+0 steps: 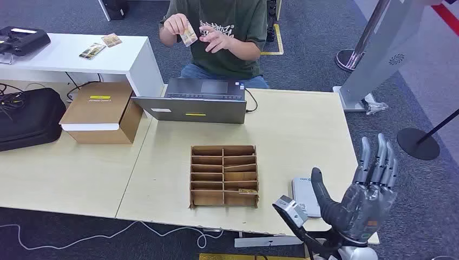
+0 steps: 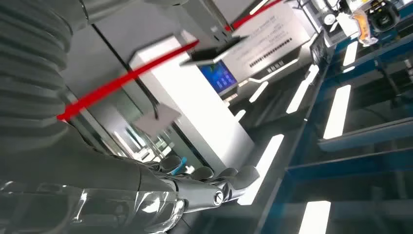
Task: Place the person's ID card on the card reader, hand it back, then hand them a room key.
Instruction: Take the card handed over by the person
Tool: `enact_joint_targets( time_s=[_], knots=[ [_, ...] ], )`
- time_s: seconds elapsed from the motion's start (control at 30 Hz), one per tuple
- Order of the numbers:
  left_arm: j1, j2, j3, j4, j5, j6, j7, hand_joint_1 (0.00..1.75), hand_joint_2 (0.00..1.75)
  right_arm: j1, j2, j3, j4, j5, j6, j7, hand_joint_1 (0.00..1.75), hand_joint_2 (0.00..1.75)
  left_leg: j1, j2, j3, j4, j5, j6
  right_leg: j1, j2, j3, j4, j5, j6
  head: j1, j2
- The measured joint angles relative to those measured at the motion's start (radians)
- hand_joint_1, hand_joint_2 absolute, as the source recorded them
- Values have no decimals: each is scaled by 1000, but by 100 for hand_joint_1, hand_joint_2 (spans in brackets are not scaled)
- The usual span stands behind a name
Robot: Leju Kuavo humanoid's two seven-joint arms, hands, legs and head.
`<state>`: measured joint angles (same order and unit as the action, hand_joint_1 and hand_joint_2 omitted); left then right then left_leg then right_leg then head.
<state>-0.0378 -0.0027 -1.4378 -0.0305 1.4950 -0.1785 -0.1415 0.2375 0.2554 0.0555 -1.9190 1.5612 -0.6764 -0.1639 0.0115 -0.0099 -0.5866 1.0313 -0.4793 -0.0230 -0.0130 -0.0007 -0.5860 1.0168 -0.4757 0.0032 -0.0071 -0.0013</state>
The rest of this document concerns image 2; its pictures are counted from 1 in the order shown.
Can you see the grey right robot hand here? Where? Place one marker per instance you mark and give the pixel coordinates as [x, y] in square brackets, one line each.
[96, 193]

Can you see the grey square plate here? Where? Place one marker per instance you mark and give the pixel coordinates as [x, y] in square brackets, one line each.
[156, 121]

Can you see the red barrier belt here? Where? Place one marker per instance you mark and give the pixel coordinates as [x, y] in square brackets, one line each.
[106, 87]

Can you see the white counter block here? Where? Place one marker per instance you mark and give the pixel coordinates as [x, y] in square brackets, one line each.
[193, 122]

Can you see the white ceiling light strip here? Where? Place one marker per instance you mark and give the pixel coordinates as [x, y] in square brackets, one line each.
[263, 168]
[314, 216]
[301, 92]
[337, 111]

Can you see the blue display screen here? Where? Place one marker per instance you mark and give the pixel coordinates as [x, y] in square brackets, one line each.
[218, 77]

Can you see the white text panel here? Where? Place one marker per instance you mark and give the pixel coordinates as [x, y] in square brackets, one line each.
[267, 38]

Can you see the black yellow machine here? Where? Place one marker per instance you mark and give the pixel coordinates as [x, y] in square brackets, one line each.
[380, 16]

